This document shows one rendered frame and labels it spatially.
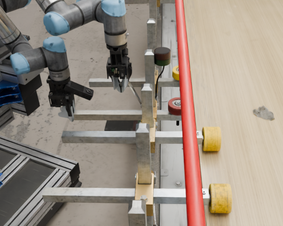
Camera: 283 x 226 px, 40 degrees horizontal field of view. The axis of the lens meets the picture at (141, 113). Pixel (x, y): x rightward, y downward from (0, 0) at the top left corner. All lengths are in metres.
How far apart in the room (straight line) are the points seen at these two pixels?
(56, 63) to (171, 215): 0.69
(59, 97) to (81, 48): 2.46
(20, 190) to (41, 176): 0.14
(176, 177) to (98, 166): 1.03
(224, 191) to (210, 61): 0.85
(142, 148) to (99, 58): 2.76
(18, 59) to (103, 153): 1.38
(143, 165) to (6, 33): 0.71
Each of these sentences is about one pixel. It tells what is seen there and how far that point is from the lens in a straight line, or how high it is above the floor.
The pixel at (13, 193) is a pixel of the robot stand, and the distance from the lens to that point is 2.23.
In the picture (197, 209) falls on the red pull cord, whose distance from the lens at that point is 0.18.
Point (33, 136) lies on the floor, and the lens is 2.88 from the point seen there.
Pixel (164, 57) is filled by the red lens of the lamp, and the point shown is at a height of 1.10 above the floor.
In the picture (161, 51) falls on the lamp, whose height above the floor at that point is 1.11.
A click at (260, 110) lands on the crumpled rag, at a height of 0.91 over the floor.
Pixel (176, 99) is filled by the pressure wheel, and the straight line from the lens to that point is 1.52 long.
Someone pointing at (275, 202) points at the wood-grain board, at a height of 0.90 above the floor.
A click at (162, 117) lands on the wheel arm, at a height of 0.85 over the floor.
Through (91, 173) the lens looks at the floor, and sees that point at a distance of 2.50.
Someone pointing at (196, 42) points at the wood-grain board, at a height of 0.90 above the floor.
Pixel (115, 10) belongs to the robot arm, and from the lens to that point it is 1.24.
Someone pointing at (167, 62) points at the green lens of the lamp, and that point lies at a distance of 1.42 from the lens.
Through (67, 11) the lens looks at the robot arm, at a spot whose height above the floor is 1.32.
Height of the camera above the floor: 1.78
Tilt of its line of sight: 37 degrees down
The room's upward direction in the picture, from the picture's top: 3 degrees counter-clockwise
